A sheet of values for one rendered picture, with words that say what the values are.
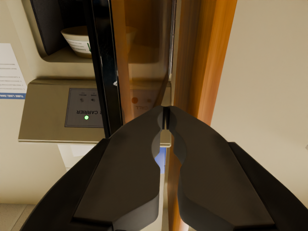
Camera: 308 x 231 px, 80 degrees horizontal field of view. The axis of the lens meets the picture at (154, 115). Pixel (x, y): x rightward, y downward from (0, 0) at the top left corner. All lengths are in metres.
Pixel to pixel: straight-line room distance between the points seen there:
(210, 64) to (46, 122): 0.35
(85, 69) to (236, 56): 0.67
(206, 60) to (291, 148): 1.10
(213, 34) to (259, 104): 0.79
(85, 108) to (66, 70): 0.10
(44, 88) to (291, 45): 0.93
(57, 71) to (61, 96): 0.06
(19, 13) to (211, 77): 0.39
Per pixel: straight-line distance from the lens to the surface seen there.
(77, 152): 0.48
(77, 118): 0.42
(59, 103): 0.45
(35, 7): 0.50
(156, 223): 0.88
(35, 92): 0.48
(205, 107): 0.37
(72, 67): 0.46
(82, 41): 0.46
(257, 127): 1.16
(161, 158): 0.42
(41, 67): 0.50
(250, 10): 0.91
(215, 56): 0.34
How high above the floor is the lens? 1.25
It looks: 33 degrees up
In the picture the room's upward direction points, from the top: 179 degrees counter-clockwise
